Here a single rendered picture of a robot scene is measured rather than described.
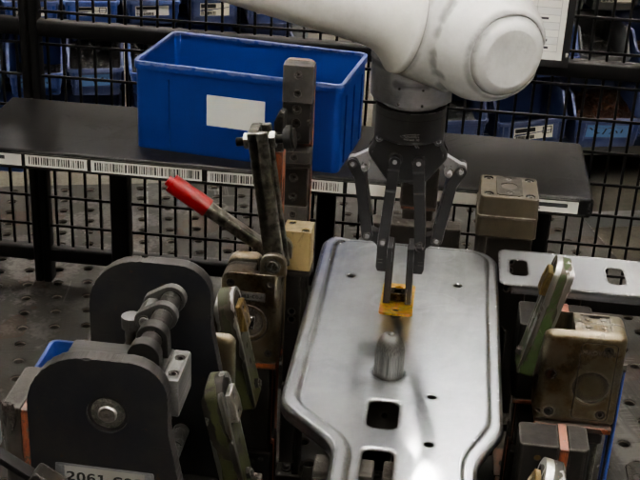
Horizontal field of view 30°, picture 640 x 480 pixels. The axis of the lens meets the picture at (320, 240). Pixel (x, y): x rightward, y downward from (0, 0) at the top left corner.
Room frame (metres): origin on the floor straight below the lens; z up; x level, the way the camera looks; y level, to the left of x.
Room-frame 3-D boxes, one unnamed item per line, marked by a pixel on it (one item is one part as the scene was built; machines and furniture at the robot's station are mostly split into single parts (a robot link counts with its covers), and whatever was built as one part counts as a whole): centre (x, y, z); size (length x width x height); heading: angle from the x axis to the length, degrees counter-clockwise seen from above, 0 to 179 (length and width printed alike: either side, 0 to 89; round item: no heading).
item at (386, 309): (1.21, -0.09, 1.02); 0.08 x 0.04 x 0.01; 174
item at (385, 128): (1.20, -0.09, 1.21); 0.08 x 0.07 x 0.09; 84
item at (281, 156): (1.32, 0.05, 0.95); 0.03 x 0.01 x 0.50; 174
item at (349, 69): (1.66, 0.11, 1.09); 0.30 x 0.17 x 0.13; 77
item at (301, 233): (1.29, 0.03, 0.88); 0.04 x 0.04 x 0.36; 84
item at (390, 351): (1.08, -0.08, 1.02); 0.03 x 0.03 x 0.07
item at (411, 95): (1.20, -0.09, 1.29); 0.09 x 0.09 x 0.06
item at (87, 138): (1.65, 0.07, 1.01); 0.90 x 0.22 x 0.03; 84
